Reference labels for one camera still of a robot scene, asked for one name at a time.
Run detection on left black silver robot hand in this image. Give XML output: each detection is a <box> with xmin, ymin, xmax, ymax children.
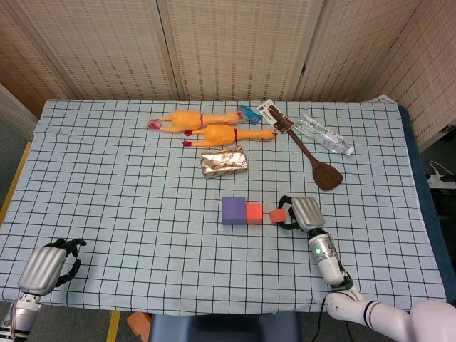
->
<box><xmin>16</xmin><ymin>238</ymin><xmax>88</xmax><ymax>296</ymax></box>

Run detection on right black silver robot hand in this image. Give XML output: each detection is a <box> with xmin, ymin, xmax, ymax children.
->
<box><xmin>277</xmin><ymin>195</ymin><xmax>326</xmax><ymax>233</ymax></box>

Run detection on large orange foam cube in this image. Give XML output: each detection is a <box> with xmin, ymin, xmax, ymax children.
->
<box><xmin>245</xmin><ymin>202</ymin><xmax>264</xmax><ymax>225</ymax></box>

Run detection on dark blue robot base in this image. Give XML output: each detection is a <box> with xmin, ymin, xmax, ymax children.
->
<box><xmin>148</xmin><ymin>311</ymin><xmax>302</xmax><ymax>342</ymax></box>

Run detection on large purple foam cube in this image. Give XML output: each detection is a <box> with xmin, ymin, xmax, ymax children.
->
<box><xmin>222</xmin><ymin>197</ymin><xmax>247</xmax><ymax>227</ymax></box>

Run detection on dark brown wooden spatula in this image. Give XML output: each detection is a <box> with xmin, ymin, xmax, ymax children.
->
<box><xmin>267</xmin><ymin>105</ymin><xmax>344</xmax><ymax>192</ymax></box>

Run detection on clear plastic water bottle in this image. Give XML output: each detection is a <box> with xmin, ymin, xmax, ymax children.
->
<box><xmin>297</xmin><ymin>113</ymin><xmax>355</xmax><ymax>157</ymax></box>

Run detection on yellow floor tape strip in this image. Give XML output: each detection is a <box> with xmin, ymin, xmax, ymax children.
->
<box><xmin>0</xmin><ymin>140</ymin><xmax>33</xmax><ymax>222</ymax></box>
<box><xmin>105</xmin><ymin>310</ymin><xmax>122</xmax><ymax>342</ymax></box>

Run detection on gold foil wrapped block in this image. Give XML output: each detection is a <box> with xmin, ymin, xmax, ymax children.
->
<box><xmin>200</xmin><ymin>145</ymin><xmax>249</xmax><ymax>181</ymax></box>

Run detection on blue checkered tablecloth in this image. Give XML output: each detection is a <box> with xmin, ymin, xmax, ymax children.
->
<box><xmin>0</xmin><ymin>93</ymin><xmax>448</xmax><ymax>316</ymax></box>

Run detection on white spatula label card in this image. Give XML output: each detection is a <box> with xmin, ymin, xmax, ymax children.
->
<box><xmin>256</xmin><ymin>100</ymin><xmax>295</xmax><ymax>135</ymax></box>

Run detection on orange foam block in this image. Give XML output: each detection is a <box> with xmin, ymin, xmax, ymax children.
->
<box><xmin>127</xmin><ymin>311</ymin><xmax>152</xmax><ymax>338</ymax></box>

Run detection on blue packaging header card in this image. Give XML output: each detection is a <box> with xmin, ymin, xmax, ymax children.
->
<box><xmin>237</xmin><ymin>105</ymin><xmax>263</xmax><ymax>125</ymax></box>

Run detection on yellow rubber chicken toy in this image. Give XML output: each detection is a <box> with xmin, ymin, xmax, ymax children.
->
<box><xmin>182</xmin><ymin>123</ymin><xmax>278</xmax><ymax>149</ymax></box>

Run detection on dark blue padded table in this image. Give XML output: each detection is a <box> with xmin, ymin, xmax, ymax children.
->
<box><xmin>397</xmin><ymin>105</ymin><xmax>456</xmax><ymax>307</ymax></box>

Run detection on white power strip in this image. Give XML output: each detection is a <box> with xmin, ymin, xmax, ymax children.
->
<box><xmin>426</xmin><ymin>172</ymin><xmax>456</xmax><ymax>188</ymax></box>

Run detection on bagged yellow rubber chicken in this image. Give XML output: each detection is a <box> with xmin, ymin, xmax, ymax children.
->
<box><xmin>147</xmin><ymin>110</ymin><xmax>247</xmax><ymax>133</ymax></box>

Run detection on beige woven folding screen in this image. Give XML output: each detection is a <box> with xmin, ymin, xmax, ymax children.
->
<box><xmin>0</xmin><ymin>0</ymin><xmax>456</xmax><ymax>150</ymax></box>

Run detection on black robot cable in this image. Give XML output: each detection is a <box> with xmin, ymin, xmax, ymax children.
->
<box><xmin>314</xmin><ymin>297</ymin><xmax>328</xmax><ymax>342</ymax></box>

